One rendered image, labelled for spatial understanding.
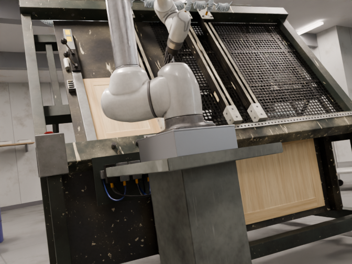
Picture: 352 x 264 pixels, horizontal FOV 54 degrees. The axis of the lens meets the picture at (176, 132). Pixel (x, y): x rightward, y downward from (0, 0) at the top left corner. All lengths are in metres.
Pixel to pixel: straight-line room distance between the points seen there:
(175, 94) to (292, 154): 1.49
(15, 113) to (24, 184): 2.11
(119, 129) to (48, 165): 0.53
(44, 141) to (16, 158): 9.60
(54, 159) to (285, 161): 1.62
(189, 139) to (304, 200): 1.61
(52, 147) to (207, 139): 0.69
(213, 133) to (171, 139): 0.17
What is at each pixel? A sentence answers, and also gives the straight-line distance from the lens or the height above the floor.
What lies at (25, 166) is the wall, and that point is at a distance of 11.19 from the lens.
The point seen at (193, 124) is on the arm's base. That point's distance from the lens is 1.28.
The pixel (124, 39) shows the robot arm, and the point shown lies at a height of 1.24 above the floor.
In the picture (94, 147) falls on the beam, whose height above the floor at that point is 0.86.
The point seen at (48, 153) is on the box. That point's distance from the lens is 1.57.
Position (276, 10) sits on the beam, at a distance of 3.38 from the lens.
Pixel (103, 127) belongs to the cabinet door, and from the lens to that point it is 1.95.
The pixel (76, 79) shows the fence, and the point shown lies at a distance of 2.16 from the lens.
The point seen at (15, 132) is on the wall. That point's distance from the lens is 11.26.
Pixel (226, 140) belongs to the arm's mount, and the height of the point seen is 0.79.
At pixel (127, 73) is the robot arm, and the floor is 1.10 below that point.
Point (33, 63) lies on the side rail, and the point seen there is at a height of 1.42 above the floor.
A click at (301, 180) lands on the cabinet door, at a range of 2.66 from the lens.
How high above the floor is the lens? 0.74
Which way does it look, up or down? 4 degrees up
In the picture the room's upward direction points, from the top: 8 degrees counter-clockwise
